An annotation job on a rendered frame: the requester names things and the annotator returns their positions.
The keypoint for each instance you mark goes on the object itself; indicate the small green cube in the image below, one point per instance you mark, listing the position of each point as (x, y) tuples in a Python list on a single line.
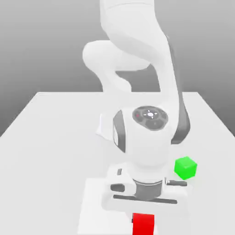
[(185, 168)]

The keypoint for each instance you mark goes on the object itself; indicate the small red cube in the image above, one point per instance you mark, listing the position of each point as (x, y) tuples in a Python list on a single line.
[(143, 224)]

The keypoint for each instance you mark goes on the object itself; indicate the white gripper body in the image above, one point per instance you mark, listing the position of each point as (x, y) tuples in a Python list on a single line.
[(165, 208)]

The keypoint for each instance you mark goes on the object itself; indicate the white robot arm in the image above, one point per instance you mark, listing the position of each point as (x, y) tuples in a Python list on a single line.
[(150, 146)]

